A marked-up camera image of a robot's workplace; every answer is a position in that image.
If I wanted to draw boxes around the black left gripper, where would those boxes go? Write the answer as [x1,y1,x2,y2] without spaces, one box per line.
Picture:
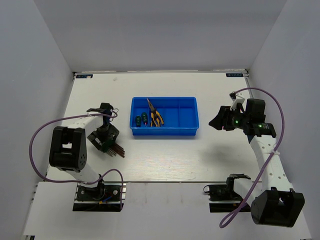
[87,124,119,151]

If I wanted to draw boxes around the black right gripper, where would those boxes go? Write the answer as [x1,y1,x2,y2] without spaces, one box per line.
[208,105,250,131]

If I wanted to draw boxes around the green hex key set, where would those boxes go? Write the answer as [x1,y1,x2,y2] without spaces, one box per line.
[101,141,125,158]

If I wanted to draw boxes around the yellow black long-nose pliers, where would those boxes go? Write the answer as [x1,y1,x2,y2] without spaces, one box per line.
[147,98,165,126]

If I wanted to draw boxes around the yellow black short pliers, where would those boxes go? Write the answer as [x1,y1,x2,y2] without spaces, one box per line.
[150,120,161,127]

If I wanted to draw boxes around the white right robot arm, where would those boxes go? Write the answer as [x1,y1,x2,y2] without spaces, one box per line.
[208,98,305,228]

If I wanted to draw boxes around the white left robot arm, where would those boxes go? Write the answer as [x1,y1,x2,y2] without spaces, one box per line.
[49,102,125,200]

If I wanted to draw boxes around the blue label sticker right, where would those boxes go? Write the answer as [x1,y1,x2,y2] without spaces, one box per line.
[226,73,244,78]

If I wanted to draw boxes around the blue label sticker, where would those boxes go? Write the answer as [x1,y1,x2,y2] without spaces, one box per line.
[75,74,93,79]
[226,73,244,78]

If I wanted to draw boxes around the blue plastic divided bin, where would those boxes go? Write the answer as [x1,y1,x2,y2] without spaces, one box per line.
[129,96,199,136]

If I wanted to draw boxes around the blue label sticker left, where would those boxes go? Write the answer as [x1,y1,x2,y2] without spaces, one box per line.
[75,74,93,79]

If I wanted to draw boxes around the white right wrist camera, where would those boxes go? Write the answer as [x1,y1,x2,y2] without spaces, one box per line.
[229,92,246,111]

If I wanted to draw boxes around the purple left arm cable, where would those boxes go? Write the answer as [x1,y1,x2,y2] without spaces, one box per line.
[29,107,125,210]

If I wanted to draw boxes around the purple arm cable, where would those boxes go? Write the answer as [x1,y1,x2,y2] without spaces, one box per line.
[29,107,125,210]
[219,87,285,229]

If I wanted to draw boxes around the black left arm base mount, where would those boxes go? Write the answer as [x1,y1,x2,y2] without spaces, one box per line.
[72,183,126,213]

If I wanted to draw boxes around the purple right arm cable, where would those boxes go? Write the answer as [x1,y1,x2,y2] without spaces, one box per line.
[219,87,285,229]

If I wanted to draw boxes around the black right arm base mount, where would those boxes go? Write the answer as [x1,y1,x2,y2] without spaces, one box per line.
[203,184,243,213]

